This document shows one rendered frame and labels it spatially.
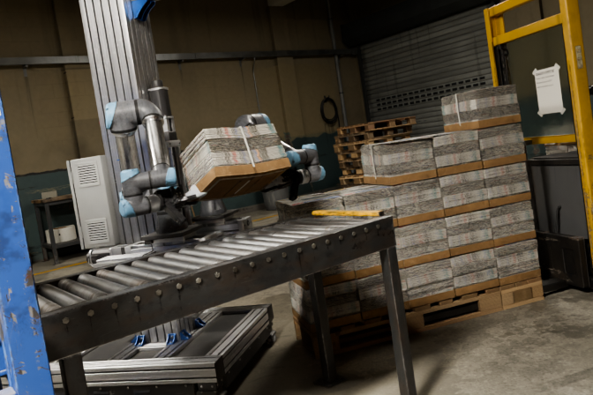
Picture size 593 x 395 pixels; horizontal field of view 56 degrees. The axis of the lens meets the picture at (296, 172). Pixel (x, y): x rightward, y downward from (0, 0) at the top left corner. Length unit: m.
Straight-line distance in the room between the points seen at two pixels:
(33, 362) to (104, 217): 1.70
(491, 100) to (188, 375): 2.20
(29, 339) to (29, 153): 7.77
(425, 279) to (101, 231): 1.76
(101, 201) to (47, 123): 6.23
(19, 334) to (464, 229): 2.51
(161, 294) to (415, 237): 1.80
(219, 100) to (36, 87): 3.08
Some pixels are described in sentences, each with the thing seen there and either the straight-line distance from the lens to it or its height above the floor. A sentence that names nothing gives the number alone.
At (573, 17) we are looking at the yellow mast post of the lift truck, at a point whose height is 1.61.
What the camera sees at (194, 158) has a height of 1.14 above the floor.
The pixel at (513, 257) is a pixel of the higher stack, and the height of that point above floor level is 0.29.
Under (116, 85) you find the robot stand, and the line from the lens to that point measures 3.01.
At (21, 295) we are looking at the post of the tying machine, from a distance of 1.39.
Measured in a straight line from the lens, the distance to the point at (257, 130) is 2.51.
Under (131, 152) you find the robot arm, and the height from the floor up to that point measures 1.21.
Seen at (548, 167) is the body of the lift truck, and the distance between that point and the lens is 4.05.
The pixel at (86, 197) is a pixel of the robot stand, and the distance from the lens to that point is 3.08.
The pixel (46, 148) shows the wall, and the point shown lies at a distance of 9.17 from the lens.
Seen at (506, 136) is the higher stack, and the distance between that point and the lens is 3.47.
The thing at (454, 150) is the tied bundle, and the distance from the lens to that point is 3.29.
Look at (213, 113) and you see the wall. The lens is 10.27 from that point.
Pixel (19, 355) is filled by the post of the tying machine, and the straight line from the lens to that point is 1.41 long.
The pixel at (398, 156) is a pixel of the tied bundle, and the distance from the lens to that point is 3.12.
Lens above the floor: 1.14
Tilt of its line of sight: 3 degrees down
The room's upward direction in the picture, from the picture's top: 9 degrees counter-clockwise
